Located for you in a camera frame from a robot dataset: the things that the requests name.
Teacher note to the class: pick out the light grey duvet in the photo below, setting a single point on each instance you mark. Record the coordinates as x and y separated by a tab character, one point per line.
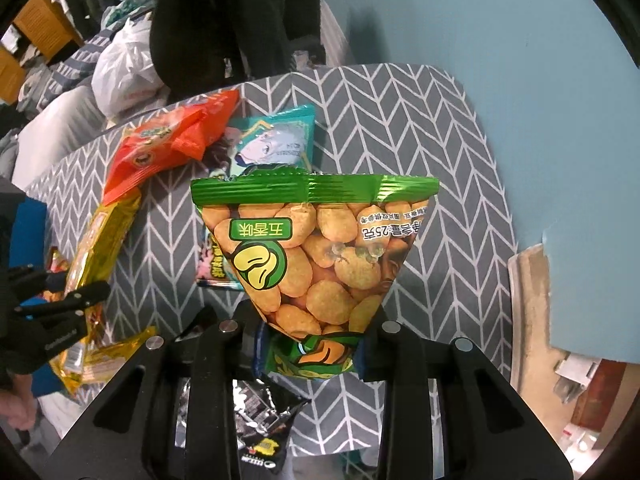
55	130

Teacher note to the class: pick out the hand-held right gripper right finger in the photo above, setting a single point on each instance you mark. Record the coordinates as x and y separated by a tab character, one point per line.
362	362

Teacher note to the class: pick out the grey chevron tablecloth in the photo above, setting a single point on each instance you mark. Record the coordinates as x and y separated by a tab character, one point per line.
400	130

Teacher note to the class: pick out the person's left hand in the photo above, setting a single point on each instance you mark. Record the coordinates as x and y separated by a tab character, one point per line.
15	407

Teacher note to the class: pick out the blue cardboard box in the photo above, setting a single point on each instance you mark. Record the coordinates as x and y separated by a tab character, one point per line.
35	230

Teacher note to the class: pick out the red yellow snack packet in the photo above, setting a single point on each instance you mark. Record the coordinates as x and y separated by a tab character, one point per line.
56	262

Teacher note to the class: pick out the orange biscuit snack packet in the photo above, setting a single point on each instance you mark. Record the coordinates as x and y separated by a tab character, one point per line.
160	145

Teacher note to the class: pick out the black snack packet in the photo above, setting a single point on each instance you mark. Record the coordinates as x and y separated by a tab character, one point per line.
260	425

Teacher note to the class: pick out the teal cartoon snack packet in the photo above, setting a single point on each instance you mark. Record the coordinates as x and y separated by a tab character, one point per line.
270	140

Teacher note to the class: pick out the long golden snack packet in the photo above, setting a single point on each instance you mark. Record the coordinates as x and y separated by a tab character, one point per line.
100	245

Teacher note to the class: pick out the grey striped cloth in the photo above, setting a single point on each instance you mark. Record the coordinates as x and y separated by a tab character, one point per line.
337	35

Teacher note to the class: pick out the small yellow snack packet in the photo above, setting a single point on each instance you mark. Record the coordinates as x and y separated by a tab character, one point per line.
115	357

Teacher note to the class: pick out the dark hanging clothing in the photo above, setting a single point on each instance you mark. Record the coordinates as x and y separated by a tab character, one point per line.
200	20

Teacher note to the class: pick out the beige board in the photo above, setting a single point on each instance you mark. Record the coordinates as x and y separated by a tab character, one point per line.
530	310

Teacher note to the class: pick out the wooden furniture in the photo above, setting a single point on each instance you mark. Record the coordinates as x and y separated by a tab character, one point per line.
45	20

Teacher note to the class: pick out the pile of clothes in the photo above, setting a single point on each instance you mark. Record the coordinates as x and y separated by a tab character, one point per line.
127	5

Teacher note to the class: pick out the green peanut snack packet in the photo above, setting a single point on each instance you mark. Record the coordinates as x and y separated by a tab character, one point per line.
310	260

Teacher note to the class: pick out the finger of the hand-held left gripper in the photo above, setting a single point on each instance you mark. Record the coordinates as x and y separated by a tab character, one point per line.
40	276
75	297

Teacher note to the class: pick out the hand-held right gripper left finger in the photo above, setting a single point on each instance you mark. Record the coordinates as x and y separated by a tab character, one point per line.
258	352

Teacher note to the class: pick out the white plastic bag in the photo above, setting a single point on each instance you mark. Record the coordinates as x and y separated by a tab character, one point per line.
125	70

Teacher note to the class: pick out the striped grey bedding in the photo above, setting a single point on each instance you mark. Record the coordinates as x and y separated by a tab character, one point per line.
75	65

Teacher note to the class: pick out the brown cardboard box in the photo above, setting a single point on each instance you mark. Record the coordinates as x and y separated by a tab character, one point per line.
600	390

